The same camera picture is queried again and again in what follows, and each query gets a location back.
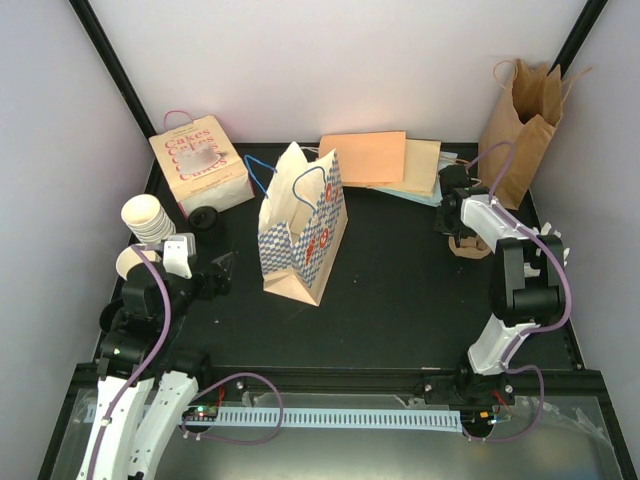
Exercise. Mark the light blue flat paper bag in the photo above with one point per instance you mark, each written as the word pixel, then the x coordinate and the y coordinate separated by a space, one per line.
pixel 433 200

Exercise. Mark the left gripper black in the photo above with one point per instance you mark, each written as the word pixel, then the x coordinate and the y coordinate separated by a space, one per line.
pixel 209 290

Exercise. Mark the Cakes printed paper bag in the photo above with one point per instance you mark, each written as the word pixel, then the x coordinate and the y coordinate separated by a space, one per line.
pixel 200 163

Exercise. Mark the left black frame post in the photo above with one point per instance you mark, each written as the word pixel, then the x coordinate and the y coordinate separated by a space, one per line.
pixel 99 39

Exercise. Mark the orange flat paper bag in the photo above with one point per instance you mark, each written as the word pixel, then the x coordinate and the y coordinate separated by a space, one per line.
pixel 368 159

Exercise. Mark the right black frame post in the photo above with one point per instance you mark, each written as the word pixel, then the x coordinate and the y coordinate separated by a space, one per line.
pixel 580 31

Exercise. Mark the grey pulp cup carrier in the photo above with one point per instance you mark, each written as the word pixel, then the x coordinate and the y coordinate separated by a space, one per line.
pixel 473 248

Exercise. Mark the blue checkered paper bag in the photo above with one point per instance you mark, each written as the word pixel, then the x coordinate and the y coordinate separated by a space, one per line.
pixel 301 223

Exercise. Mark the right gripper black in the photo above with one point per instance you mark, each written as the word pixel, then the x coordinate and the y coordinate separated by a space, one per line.
pixel 441 228

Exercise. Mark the black coffee cup lids stack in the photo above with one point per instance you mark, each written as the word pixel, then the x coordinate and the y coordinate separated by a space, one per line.
pixel 206 224

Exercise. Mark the standing brown paper bag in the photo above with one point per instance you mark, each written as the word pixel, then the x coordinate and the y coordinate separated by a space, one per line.
pixel 521 127

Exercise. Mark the near paper cup stack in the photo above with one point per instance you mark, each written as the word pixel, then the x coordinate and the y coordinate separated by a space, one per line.
pixel 127 259

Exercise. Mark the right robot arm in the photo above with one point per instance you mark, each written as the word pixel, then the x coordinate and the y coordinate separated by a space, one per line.
pixel 527 286

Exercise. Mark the paper cup stack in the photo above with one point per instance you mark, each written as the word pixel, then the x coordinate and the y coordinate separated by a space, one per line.
pixel 147 219
pixel 127 259

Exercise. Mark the far paper cup stack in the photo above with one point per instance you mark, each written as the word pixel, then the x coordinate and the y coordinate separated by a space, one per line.
pixel 147 219

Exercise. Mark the black frame post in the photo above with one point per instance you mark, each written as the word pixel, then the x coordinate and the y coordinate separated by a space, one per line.
pixel 99 39
pixel 580 31

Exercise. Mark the tan flat paper bag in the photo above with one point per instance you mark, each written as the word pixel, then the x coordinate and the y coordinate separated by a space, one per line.
pixel 420 167

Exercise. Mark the light blue cable duct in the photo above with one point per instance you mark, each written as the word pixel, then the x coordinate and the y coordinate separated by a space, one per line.
pixel 316 418

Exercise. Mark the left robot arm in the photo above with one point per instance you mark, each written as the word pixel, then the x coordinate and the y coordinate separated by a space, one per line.
pixel 144 381

